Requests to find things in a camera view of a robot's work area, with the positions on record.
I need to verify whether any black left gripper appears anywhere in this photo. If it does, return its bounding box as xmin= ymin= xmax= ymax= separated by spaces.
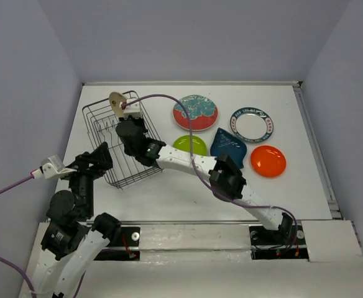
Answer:
xmin=61 ymin=140 xmax=114 ymax=216

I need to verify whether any cream plate with ink motifs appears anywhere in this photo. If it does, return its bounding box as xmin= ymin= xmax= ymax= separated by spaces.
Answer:
xmin=109 ymin=92 xmax=127 ymax=121

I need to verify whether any lime green round plate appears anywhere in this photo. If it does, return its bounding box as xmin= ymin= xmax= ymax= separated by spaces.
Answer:
xmin=172 ymin=135 xmax=207 ymax=156

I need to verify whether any red and teal floral plate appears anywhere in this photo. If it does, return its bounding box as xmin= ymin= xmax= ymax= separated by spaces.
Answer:
xmin=172 ymin=94 xmax=218 ymax=132

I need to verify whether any dark blue leaf-shaped plate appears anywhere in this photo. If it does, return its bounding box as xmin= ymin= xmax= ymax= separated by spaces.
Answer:
xmin=209 ymin=128 xmax=247 ymax=169

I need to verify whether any white plate with teal rim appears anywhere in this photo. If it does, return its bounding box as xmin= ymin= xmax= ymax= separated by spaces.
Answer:
xmin=229 ymin=107 xmax=274 ymax=143

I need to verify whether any orange round plate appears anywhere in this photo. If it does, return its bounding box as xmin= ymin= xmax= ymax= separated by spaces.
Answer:
xmin=250 ymin=145 xmax=287 ymax=178

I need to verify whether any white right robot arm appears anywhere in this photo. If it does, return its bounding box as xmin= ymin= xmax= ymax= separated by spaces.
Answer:
xmin=116 ymin=116 xmax=296 ymax=243

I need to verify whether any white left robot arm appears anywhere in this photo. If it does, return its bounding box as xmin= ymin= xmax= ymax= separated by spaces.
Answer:
xmin=31 ymin=142 xmax=121 ymax=297

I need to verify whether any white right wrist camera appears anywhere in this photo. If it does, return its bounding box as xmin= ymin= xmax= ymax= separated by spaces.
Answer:
xmin=119 ymin=99 xmax=142 ymax=119

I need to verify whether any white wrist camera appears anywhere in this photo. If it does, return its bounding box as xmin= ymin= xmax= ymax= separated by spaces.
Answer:
xmin=119 ymin=99 xmax=142 ymax=119
xmin=30 ymin=155 xmax=77 ymax=179

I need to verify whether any metal wire dish rack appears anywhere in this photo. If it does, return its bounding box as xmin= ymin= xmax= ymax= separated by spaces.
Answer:
xmin=82 ymin=99 xmax=162 ymax=189

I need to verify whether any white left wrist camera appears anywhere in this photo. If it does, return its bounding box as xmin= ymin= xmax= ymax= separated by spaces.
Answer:
xmin=30 ymin=155 xmax=77 ymax=179

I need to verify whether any aluminium mounting rail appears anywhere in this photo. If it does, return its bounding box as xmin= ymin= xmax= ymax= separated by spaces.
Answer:
xmin=44 ymin=219 xmax=347 ymax=225

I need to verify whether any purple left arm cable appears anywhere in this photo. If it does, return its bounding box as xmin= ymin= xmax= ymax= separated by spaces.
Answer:
xmin=0 ymin=173 xmax=86 ymax=296

